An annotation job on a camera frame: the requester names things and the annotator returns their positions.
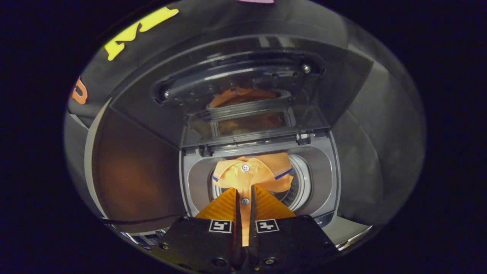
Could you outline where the grey cabinet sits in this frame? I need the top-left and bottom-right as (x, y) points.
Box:
(84, 100), (189, 233)

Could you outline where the orange polo shirt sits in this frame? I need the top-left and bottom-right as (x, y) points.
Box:
(212, 152), (294, 248)

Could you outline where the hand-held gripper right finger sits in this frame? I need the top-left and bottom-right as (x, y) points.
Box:
(248, 184), (340, 274)

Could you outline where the black backdrop cloth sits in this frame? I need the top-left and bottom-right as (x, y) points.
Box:
(63, 0), (427, 229)

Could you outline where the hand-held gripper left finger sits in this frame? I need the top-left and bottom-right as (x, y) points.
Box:
(157, 187), (243, 274)

